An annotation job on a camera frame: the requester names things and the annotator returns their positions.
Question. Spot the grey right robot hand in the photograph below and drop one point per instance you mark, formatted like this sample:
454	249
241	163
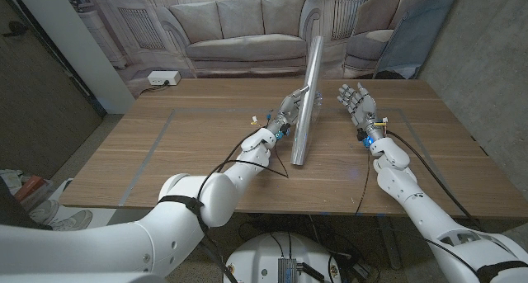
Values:
363	109

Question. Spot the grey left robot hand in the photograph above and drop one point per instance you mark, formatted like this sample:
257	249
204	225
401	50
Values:
288	111

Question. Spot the clear plastic wrap roll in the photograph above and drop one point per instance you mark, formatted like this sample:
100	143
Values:
307	109

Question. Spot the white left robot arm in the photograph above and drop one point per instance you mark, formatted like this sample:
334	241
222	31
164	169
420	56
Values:
185	229

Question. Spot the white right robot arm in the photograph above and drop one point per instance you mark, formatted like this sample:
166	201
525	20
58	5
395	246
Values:
404	188

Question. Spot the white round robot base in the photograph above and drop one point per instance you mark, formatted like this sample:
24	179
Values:
255	254

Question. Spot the white power strip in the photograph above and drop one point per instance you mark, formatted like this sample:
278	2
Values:
164	77

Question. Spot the blue grey leaning board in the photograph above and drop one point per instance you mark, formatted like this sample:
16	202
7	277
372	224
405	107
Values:
416	35

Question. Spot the printed living room backdrop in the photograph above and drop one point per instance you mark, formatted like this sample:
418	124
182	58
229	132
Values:
247	19

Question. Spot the grey table leg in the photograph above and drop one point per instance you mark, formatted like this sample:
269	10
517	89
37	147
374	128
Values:
389	241

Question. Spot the silver electronics box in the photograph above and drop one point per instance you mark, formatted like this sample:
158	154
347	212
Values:
287	270

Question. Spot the white pillar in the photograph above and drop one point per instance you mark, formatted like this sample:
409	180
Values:
74	48

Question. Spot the white sneaker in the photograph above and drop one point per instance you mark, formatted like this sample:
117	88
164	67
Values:
43	212
72	221

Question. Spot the dark door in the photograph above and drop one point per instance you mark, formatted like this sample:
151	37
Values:
41	109

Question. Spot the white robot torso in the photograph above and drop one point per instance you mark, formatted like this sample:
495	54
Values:
82	279

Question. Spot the orange red box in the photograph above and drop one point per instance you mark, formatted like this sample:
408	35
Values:
29	188

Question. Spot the dark trouser leg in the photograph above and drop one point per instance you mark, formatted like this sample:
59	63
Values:
14	213

